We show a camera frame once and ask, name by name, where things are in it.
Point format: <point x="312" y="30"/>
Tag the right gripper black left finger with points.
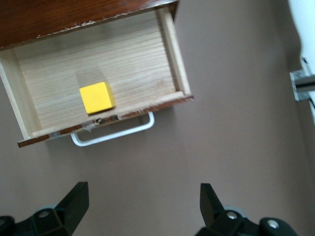
<point x="73" y="209"/>

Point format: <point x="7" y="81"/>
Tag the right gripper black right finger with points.
<point x="211" y="209"/>

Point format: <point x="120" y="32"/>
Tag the yellow wooden cube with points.
<point x="97" y="99"/>

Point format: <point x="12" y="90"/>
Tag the light wood drawer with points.
<point x="61" y="73"/>

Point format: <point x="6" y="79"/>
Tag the dark metal beam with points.
<point x="306" y="84"/>

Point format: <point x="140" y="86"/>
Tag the dark brown wooden cabinet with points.
<point x="73" y="17"/>

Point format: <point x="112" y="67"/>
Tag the grey metal bracket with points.
<point x="294" y="83"/>

